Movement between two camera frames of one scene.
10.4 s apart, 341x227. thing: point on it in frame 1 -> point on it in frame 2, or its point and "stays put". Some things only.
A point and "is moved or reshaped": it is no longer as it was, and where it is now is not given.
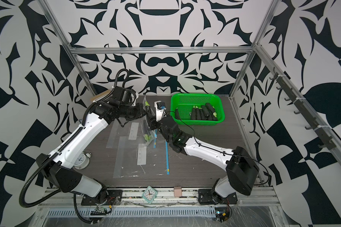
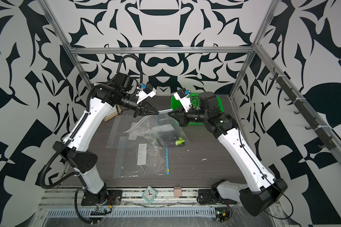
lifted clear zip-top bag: (148, 134) is moved or reshaped
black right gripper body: (155, 124) -> (197, 115)
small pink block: (177, 191) stays put
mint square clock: (149, 194) stays put
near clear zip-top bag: (132, 159) stays put
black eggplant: (147, 137) is moved or reshaped
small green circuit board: (102, 209) stays put
